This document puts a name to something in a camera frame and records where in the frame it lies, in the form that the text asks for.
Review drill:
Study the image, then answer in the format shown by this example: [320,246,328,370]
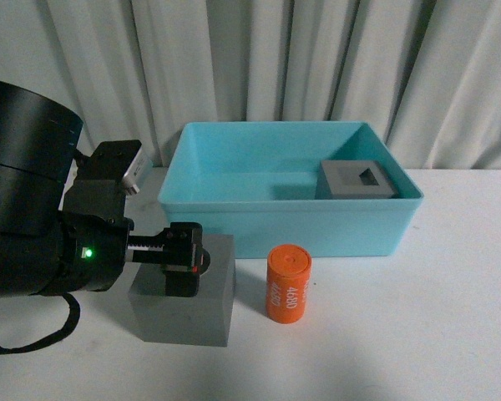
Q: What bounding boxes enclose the gray cube with round hole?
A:
[128,234,236,347]

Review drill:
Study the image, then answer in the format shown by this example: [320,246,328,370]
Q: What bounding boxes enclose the white curtain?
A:
[0,1,501,169]

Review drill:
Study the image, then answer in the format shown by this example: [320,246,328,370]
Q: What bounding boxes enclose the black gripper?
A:
[60,212,204,297]

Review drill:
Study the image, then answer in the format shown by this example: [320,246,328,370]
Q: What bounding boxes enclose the gray cube with square hole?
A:
[315,160,399,200]

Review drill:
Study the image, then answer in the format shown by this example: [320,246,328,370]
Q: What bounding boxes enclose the blue plastic box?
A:
[158,121,423,258]

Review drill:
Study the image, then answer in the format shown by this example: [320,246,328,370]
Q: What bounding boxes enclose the orange cylinder part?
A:
[266,244,312,324]

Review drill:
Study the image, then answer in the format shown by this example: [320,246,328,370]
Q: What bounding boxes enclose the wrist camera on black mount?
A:
[63,140,153,225]

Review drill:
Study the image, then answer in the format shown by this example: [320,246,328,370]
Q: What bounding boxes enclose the black cable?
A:
[0,292,82,355]

